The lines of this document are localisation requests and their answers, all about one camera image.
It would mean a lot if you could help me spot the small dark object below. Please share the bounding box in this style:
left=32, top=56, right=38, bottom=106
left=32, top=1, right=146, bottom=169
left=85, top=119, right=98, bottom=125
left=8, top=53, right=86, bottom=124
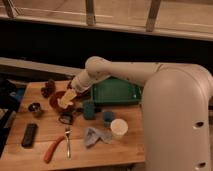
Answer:
left=58, top=113, right=74, bottom=125

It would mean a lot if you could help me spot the green plastic tray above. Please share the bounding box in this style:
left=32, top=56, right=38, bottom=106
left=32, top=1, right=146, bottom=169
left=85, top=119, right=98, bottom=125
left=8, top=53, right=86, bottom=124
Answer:
left=91, top=77, right=141, bottom=105

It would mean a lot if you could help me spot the small metal cup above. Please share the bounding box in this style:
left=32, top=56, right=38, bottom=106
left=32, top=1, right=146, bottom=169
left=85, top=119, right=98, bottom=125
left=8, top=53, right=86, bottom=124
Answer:
left=28, top=102, right=42, bottom=117

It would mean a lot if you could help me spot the black remote control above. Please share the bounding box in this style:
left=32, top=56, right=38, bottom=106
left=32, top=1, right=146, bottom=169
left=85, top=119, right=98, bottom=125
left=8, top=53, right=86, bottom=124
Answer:
left=21, top=123, right=38, bottom=148

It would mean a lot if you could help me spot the blue cup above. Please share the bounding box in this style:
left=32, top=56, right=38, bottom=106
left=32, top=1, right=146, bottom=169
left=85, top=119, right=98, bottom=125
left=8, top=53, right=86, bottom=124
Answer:
left=102, top=111, right=115, bottom=127

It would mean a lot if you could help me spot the blue grey cloth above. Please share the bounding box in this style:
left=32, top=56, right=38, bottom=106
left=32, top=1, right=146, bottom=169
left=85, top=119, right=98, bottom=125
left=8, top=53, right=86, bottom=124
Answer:
left=84, top=127, right=112, bottom=148

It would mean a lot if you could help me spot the silver fork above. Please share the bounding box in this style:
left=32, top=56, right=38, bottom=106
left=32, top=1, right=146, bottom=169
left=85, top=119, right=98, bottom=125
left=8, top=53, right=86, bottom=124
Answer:
left=65, top=126, right=71, bottom=158

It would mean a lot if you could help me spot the pale yellow banana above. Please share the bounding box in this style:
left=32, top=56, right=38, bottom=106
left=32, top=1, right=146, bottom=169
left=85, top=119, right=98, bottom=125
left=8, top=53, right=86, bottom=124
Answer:
left=58, top=100, right=74, bottom=109

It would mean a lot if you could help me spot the orange handled tool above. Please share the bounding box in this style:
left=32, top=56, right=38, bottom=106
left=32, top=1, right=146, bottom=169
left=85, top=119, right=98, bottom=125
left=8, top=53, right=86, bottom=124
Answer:
left=43, top=136, right=64, bottom=163

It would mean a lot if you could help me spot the teal sponge block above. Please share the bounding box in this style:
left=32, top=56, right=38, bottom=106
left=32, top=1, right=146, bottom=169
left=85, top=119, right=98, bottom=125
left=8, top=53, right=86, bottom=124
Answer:
left=83, top=100, right=95, bottom=120

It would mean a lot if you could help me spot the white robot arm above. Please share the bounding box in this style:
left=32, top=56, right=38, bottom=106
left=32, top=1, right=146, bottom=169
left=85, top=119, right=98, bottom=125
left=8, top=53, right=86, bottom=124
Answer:
left=71, top=56, right=213, bottom=171

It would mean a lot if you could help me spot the white cup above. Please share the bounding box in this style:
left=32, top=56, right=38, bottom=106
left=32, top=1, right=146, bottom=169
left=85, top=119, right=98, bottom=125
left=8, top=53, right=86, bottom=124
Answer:
left=110, top=119, right=128, bottom=138

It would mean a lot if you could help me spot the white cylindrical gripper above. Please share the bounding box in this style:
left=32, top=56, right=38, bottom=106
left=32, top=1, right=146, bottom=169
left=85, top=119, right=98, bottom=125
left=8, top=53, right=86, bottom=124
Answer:
left=60, top=70, right=95, bottom=103

